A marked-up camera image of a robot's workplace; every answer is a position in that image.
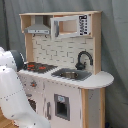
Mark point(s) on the grey toy sink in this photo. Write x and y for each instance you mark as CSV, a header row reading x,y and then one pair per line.
x,y
72,74

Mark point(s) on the black toy stovetop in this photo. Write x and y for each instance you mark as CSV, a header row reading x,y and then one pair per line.
x,y
38,67

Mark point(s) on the wooden toy kitchen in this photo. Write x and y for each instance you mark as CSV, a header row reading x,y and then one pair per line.
x,y
63,79

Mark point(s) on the red stove knob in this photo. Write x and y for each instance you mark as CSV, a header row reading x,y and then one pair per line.
x,y
33,84

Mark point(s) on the white microwave door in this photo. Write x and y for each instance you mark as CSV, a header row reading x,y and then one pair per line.
x,y
70,26

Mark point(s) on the grey ice dispenser panel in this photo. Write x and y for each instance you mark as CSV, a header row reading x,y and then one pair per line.
x,y
62,107

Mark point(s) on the black toy faucet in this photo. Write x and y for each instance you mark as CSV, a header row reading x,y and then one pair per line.
x,y
80,65

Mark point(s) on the toy oven door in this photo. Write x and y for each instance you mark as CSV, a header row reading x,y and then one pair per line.
x,y
32,102

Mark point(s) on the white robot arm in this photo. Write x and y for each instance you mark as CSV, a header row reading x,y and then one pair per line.
x,y
13,101

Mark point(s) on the grey range hood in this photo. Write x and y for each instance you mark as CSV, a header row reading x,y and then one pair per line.
x,y
39,27

